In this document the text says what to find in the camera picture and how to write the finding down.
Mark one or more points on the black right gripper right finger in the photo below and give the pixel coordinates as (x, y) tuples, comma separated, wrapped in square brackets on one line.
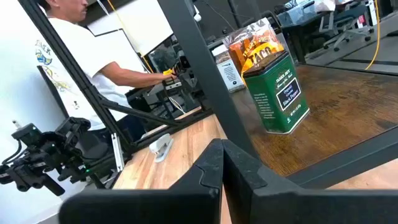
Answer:
[(280, 205)]

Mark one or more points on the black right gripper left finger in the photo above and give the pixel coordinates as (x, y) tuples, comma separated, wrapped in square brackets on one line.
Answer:
[(186, 202)]

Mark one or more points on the green black pepper tin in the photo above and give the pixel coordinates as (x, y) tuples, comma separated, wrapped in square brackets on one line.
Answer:
[(273, 99)]

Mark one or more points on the black metal wood-board shelf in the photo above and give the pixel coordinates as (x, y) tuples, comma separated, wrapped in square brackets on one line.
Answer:
[(202, 62)]

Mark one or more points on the silver metal bar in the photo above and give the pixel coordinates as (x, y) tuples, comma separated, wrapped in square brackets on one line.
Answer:
[(118, 152)]

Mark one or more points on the white board panel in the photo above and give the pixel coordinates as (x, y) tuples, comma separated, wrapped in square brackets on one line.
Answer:
[(140, 21)]

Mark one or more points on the person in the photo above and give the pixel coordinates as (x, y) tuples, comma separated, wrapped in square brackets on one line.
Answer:
[(77, 46)]

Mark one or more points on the grey office chair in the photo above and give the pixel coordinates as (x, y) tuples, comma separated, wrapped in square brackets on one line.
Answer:
[(345, 25)]

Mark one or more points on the black rig frame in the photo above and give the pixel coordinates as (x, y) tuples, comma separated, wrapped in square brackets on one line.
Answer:
[(80, 77)]

